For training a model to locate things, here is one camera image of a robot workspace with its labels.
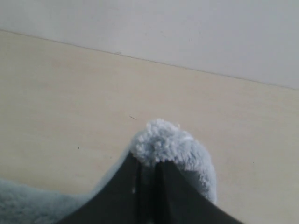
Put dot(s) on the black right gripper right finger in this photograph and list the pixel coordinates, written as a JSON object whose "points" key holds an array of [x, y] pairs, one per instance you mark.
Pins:
{"points": [[177, 202]]}

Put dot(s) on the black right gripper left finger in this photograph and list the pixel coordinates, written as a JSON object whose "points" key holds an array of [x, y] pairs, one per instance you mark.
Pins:
{"points": [[116, 203]]}

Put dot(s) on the light blue terry towel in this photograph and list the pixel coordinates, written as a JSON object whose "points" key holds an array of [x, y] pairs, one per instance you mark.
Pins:
{"points": [[160, 141]]}

